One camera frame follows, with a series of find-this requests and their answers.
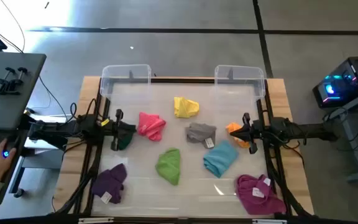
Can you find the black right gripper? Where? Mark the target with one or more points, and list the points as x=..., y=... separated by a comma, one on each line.
x=255, y=130

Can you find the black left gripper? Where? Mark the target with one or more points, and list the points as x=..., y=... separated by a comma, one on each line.
x=115, y=127

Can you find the orange towel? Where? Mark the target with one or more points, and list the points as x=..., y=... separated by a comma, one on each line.
x=233, y=125

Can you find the dark green towel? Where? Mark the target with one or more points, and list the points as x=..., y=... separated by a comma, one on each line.
x=125, y=141

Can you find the pink towel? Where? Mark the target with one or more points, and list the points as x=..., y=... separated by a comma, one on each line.
x=149, y=126

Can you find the teal blue towel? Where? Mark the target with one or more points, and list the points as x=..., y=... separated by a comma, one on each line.
x=219, y=158

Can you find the grey towel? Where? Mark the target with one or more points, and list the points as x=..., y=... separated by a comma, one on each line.
x=199, y=132

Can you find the light green towel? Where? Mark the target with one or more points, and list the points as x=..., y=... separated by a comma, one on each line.
x=168, y=166

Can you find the yellow towel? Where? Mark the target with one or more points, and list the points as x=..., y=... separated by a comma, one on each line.
x=185, y=108

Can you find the purple towel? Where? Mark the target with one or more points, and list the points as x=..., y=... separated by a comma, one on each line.
x=109, y=183

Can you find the magenta towel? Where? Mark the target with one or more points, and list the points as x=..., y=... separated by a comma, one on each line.
x=253, y=202

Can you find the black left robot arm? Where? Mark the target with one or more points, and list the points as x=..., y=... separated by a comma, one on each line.
x=57, y=132

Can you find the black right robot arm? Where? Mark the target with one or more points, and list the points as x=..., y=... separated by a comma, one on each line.
x=306, y=130

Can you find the clear plastic bin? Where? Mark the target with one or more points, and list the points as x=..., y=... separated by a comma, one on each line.
x=126, y=71
x=239, y=74

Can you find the translucent table mat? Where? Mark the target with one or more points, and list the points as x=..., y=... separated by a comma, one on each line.
x=182, y=199

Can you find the white label strip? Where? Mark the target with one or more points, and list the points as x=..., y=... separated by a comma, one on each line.
x=95, y=220
x=269, y=221

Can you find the white printed sheet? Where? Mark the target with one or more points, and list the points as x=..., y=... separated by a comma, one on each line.
x=34, y=143

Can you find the grey desk base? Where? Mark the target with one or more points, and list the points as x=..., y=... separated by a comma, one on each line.
x=39, y=161

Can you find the black computer mouse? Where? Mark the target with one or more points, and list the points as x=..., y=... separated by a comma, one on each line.
x=12, y=144

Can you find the black clamp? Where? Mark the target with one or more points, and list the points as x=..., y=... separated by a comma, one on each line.
x=2, y=91
x=14, y=82

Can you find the black aluminium table frame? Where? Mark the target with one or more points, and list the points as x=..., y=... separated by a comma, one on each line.
x=182, y=80

